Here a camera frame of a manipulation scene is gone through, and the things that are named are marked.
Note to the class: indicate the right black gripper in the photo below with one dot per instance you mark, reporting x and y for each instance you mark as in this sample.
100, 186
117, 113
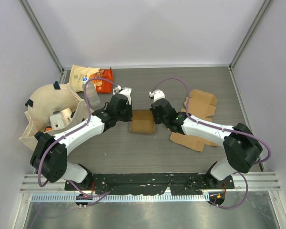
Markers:
157, 121

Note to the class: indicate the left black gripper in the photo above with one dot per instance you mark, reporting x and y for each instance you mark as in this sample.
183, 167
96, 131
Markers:
128, 118

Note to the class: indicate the small cardboard box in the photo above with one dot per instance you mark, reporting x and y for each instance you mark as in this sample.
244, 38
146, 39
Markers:
142, 122

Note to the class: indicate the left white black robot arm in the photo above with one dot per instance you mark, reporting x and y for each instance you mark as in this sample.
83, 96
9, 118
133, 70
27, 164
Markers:
50, 155

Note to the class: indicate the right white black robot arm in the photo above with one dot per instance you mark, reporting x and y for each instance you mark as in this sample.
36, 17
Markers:
241, 149

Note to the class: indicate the white box in bag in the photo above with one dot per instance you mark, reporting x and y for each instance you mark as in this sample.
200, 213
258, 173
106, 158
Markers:
56, 121

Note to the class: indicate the small white tag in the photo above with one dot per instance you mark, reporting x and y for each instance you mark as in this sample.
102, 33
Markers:
115, 91

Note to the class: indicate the clear plastic water bottle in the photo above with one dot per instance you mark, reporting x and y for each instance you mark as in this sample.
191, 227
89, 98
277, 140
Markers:
91, 92

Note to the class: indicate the beige orange snack bag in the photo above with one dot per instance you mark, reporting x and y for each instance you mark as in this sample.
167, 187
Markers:
79, 72

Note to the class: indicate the beige canvas tote bag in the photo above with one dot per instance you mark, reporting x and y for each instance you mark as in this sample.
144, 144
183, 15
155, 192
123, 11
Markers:
43, 103

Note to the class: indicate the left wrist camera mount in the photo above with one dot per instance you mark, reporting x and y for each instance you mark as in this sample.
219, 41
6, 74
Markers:
126, 92

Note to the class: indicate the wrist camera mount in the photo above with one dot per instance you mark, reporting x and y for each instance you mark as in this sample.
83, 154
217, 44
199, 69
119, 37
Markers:
156, 95
126, 92

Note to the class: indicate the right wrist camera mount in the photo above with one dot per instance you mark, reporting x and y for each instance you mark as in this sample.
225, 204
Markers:
156, 95

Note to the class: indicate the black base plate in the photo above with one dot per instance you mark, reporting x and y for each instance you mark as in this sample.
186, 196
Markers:
151, 184

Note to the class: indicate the white slotted cable duct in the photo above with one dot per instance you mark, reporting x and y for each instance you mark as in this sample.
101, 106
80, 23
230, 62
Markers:
76, 197

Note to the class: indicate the left aluminium frame post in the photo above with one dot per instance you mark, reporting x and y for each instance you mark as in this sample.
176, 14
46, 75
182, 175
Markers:
40, 32

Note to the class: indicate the aluminium frame post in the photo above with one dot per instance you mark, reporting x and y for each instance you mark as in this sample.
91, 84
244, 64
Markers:
40, 32
266, 4

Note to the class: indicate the right aluminium frame post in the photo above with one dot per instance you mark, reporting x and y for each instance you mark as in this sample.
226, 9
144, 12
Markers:
266, 4

